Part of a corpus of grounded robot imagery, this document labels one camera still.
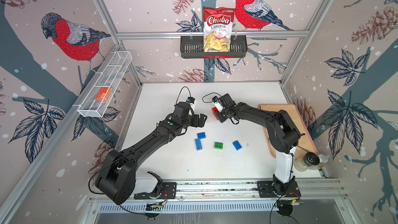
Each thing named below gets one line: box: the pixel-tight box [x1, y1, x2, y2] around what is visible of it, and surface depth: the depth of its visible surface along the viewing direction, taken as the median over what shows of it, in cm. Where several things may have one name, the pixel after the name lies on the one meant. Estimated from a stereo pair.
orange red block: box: [95, 87, 113, 102], surface depth 73 cm
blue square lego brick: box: [232, 140, 243, 151], surface depth 89 cm
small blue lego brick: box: [196, 132, 206, 139], surface depth 92 cm
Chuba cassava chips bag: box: [203, 6, 236, 53], surface depth 87 cm
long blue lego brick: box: [194, 138, 203, 151], surface depth 90 cm
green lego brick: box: [214, 141, 224, 150], surface depth 90 cm
